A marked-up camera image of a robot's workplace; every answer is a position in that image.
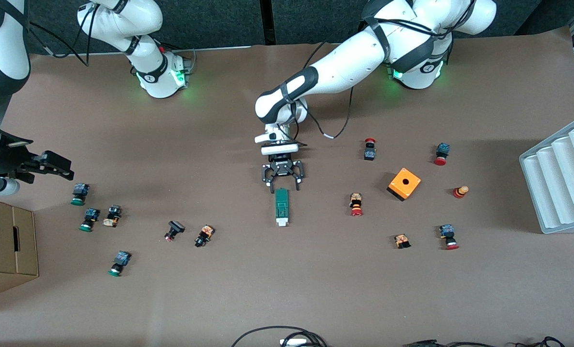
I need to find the black cable loop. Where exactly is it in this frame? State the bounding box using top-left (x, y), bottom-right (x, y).
top-left (231, 326), bottom-right (328, 347)

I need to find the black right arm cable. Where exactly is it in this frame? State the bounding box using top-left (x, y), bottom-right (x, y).
top-left (27, 0), bottom-right (99, 67)

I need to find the green push button blue block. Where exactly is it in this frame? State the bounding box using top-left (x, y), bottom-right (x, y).
top-left (107, 251), bottom-right (132, 278)
top-left (79, 208), bottom-right (101, 232)
top-left (70, 183), bottom-right (90, 206)

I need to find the orange button enclosure box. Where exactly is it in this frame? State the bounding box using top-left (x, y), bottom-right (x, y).
top-left (387, 167), bottom-right (422, 202)

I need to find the black selector switch orange block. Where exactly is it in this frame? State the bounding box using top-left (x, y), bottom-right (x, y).
top-left (194, 225), bottom-right (215, 248)

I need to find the brown cardboard box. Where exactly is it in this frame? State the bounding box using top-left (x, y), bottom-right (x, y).
top-left (0, 198), bottom-right (40, 302)

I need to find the black switch with beige block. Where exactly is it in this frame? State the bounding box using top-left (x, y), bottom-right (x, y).
top-left (102, 205), bottom-right (122, 228)

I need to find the brown paper table cover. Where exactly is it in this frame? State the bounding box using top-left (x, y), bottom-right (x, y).
top-left (0, 27), bottom-right (574, 347)

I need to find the black square push button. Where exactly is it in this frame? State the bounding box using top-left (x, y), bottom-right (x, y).
top-left (164, 220), bottom-right (186, 242)

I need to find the grey ridged plastic tray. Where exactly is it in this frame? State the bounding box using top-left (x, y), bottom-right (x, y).
top-left (519, 115), bottom-right (574, 235)

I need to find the black cable with connector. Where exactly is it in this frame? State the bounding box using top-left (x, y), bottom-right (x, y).
top-left (402, 336), bottom-right (567, 347)

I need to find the red mushroom button blue block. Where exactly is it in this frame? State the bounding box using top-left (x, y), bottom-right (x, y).
top-left (433, 143), bottom-right (451, 166)
top-left (439, 224), bottom-right (460, 251)

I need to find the green load switch white handle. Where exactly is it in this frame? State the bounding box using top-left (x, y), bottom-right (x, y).
top-left (274, 188), bottom-right (291, 227)

